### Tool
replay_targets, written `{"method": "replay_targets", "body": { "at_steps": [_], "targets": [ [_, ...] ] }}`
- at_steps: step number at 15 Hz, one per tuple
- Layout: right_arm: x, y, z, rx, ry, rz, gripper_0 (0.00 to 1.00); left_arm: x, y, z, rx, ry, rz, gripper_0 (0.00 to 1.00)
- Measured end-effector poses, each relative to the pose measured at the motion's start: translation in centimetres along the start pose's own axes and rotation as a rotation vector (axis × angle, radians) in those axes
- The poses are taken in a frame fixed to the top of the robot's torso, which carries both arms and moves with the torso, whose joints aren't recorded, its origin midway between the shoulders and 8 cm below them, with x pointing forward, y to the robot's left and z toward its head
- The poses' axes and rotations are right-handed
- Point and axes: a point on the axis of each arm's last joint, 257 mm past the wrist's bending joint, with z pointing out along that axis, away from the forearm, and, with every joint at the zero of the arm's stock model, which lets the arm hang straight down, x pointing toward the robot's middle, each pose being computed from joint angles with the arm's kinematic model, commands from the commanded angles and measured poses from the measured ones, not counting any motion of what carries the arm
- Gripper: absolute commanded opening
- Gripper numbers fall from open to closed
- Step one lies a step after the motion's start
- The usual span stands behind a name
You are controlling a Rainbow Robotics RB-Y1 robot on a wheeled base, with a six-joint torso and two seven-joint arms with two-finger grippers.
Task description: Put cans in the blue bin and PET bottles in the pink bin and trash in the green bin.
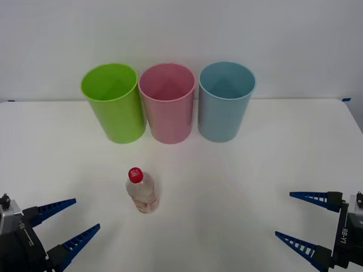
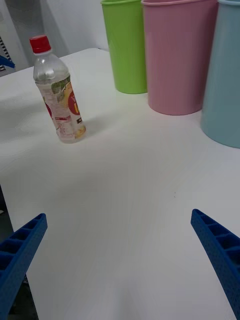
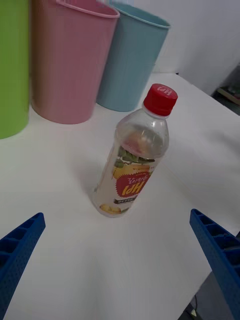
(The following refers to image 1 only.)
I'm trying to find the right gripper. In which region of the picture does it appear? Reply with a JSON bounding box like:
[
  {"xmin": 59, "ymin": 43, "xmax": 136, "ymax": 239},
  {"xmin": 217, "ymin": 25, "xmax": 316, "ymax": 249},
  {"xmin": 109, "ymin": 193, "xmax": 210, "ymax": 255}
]
[{"xmin": 275, "ymin": 191, "xmax": 363, "ymax": 272}]

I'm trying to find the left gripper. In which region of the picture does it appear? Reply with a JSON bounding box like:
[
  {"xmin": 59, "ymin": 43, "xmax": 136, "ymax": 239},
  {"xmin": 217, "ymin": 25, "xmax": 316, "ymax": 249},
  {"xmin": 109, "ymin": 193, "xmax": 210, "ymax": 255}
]
[{"xmin": 0, "ymin": 198, "xmax": 101, "ymax": 272}]

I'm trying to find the clear bottle with red cap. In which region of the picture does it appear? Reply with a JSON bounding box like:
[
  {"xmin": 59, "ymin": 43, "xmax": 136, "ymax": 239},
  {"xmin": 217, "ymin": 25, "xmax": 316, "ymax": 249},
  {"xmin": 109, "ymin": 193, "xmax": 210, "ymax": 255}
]
[{"xmin": 125, "ymin": 167, "xmax": 160, "ymax": 215}]

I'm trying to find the green plastic waste bin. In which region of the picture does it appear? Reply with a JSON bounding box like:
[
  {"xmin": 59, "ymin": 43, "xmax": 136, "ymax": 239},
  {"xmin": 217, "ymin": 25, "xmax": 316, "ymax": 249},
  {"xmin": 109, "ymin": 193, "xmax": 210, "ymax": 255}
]
[{"xmin": 81, "ymin": 62, "xmax": 147, "ymax": 145}]

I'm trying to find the pale blue plastic waste bin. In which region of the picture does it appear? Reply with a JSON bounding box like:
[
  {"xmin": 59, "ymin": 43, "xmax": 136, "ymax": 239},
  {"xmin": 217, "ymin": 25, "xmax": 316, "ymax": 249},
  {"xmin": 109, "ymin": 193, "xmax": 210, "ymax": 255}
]
[{"xmin": 197, "ymin": 61, "xmax": 257, "ymax": 143}]

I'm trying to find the pink plastic waste bin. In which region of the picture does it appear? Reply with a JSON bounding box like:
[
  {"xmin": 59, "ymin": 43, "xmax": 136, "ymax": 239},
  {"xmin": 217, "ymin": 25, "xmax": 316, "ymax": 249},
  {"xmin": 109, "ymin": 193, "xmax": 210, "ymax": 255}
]
[{"xmin": 138, "ymin": 62, "xmax": 197, "ymax": 145}]

